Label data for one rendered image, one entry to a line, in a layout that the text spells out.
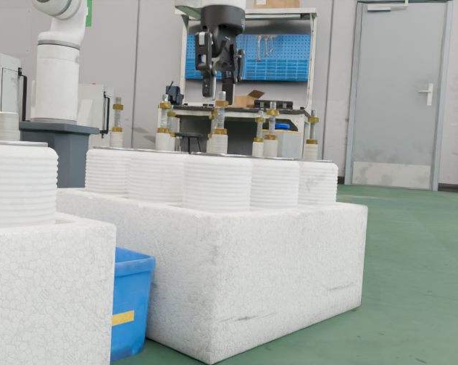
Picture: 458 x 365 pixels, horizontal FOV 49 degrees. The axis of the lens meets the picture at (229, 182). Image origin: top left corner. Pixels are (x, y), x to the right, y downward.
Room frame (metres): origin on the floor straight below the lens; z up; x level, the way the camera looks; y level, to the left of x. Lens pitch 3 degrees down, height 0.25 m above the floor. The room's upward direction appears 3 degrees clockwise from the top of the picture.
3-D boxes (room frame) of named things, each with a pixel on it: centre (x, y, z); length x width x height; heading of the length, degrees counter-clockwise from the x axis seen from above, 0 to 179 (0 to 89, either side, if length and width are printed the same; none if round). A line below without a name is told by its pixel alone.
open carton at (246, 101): (5.76, -0.11, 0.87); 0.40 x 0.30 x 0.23; 62
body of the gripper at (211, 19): (0.87, 0.03, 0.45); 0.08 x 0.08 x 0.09
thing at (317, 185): (0.88, -0.14, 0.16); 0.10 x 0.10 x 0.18
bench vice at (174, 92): (5.53, 0.66, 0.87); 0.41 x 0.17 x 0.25; 166
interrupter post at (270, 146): (0.79, -0.06, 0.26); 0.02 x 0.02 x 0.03
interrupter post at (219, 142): (0.70, 0.02, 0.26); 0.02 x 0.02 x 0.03
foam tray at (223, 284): (0.87, 0.03, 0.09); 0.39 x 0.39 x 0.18; 49
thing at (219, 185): (0.70, 0.02, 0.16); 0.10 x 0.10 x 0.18
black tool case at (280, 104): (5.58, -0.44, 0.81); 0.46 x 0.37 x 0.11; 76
